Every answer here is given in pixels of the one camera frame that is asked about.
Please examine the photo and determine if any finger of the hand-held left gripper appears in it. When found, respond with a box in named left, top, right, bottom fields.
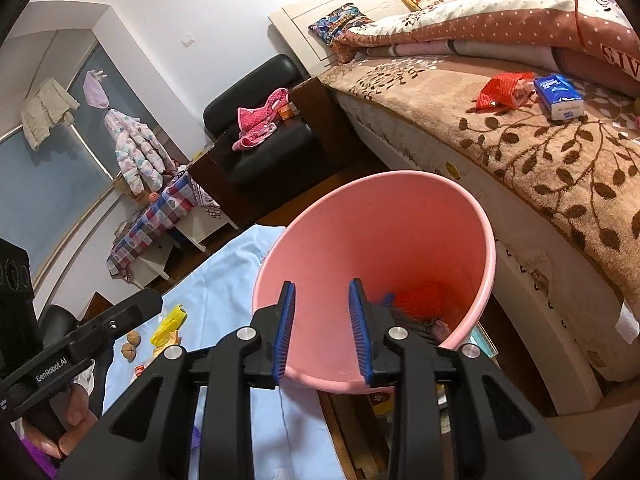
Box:
left=0, top=290, right=164, bottom=413

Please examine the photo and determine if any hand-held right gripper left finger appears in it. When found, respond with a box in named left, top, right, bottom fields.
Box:
left=57, top=280, right=297, bottom=480

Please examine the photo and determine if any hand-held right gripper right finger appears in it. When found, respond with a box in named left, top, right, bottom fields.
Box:
left=347, top=277, right=586, bottom=480

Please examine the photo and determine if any yellow plastic bag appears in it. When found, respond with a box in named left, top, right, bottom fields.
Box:
left=150, top=305, right=189, bottom=349

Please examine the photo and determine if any pink plastic bucket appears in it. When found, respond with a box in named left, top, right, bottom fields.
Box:
left=252, top=171, right=497, bottom=395

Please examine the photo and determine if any person's left hand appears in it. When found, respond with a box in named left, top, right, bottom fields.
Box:
left=22, top=382, right=101, bottom=461

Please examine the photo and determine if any light blue cloth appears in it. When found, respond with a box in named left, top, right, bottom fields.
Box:
left=102, top=224, right=346, bottom=480

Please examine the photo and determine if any plaid tablecloth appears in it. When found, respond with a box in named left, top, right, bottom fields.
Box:
left=106, top=172, right=198, bottom=276

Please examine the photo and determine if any window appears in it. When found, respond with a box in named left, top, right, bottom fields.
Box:
left=0, top=40, right=166, bottom=261

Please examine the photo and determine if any white small table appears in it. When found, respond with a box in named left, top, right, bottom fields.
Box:
left=132, top=200, right=241, bottom=291

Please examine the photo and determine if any checkered hanging towel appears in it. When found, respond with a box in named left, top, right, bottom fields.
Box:
left=192, top=180, right=222, bottom=219

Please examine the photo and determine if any dark wooden cabinet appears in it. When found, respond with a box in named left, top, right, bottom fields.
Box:
left=187, top=140, right=263, bottom=228

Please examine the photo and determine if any black leather armchair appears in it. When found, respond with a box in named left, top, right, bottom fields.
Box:
left=202, top=54, right=361, bottom=191

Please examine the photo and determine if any pastel puffy jacket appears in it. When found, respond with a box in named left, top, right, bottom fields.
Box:
left=105, top=109, right=176, bottom=196

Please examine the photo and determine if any beige hanging garment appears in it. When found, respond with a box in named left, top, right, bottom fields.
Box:
left=21, top=78, right=81, bottom=151

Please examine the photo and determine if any pink dotted garment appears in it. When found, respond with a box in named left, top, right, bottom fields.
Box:
left=232, top=87, right=290, bottom=152

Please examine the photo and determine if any dark wooden nightstand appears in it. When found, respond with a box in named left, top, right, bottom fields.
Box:
left=290, top=76, right=381, bottom=171

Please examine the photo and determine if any pale pink hat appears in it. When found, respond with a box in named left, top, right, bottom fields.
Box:
left=83, top=70, right=110, bottom=110

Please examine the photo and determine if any brown leaf print blanket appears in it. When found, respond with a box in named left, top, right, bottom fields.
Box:
left=320, top=55, right=640, bottom=381

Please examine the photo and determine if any red snack bag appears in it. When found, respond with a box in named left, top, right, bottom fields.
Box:
left=475, top=72, right=536, bottom=110

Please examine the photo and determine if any blue tissue pack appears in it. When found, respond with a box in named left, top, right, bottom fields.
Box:
left=534, top=74, right=587, bottom=121

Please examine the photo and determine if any blue patterned pillow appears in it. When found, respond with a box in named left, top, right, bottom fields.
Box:
left=308, top=3, right=376, bottom=47

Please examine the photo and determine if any polka dot quilt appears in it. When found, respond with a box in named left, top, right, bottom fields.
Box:
left=330, top=0, right=640, bottom=86

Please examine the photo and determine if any white bed frame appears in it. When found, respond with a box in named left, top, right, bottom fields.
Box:
left=267, top=0, right=640, bottom=416

